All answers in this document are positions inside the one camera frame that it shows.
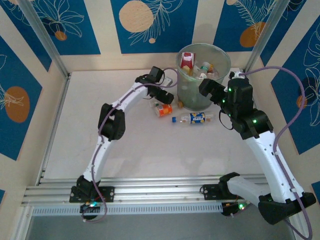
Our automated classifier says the clear bottle orange label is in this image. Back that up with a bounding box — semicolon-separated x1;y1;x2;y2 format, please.
154;102;185;118

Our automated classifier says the peach brown bottle cream cap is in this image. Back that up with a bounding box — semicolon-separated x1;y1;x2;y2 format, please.
207;66;221;79

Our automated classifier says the clear bottle blue Pepsi label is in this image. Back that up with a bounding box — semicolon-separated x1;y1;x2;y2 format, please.
171;112;216;125

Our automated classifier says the brown bottle yellow red label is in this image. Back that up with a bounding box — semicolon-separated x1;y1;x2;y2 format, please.
180;51;198;76

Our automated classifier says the translucent grey waste bin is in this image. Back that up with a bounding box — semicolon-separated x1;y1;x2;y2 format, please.
176;43;232;111

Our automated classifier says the right control board green light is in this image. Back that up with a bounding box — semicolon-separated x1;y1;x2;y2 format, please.
221;199;251;218

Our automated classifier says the control board green light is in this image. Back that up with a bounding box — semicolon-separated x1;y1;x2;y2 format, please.
79;198;101;221
221;199;251;218

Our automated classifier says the left control board green light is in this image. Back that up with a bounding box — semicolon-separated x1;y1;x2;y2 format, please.
79;198;101;221

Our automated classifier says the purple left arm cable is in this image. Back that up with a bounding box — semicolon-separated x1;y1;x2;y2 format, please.
81;66;180;225

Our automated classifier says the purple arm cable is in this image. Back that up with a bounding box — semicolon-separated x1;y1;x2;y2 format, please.
81;66;180;225
238;65;314;240

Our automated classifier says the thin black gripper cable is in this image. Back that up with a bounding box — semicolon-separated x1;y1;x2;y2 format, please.
218;109;235;131

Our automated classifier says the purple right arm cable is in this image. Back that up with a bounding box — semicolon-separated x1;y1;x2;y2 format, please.
238;65;314;240

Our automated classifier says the aluminium right frame post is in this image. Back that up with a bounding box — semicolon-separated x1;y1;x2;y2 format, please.
244;0;295;76

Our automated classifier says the aluminium frame post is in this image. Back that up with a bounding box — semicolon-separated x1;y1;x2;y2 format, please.
18;0;71;79
244;0;295;76

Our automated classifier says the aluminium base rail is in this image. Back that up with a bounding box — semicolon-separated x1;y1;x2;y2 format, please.
22;176;296;210

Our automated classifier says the aluminium left side rail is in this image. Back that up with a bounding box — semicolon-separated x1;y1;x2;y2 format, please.
37;74;71;186

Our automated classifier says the white slotted cable duct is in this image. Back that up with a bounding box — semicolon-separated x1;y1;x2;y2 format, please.
31;201;224;217

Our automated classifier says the aluminium left frame post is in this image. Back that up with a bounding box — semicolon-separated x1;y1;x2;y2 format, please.
18;0;71;79

